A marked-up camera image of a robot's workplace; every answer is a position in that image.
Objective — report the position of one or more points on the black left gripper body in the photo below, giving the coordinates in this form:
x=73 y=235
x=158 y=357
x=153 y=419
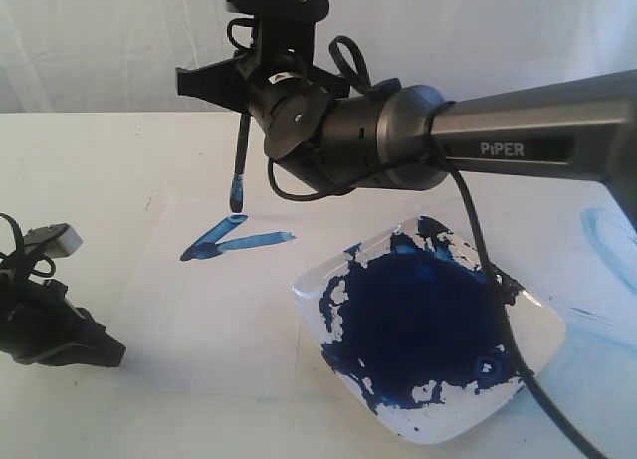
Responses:
x=47 y=298

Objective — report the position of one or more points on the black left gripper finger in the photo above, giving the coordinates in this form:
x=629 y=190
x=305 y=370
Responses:
x=84 y=349

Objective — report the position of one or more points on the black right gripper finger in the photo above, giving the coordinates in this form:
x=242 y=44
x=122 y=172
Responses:
x=221 y=84

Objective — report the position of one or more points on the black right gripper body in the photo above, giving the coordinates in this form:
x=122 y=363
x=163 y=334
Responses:
x=288 y=98

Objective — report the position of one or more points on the black paintbrush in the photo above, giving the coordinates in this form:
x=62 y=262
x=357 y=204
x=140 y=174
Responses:
x=236 y=199

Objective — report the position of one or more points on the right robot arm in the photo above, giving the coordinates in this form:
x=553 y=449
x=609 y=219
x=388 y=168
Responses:
x=395 y=137

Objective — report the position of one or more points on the white paper sheet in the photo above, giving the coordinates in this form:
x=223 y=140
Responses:
x=224 y=326

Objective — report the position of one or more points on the white square paint plate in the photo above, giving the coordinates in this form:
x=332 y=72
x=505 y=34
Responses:
x=404 y=320

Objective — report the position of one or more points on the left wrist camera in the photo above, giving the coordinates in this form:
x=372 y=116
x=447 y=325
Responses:
x=55 y=240

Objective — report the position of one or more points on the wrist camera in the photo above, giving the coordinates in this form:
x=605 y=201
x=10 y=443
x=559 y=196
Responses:
x=302 y=11
x=55 y=240

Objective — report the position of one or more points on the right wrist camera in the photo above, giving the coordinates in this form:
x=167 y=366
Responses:
x=302 y=11

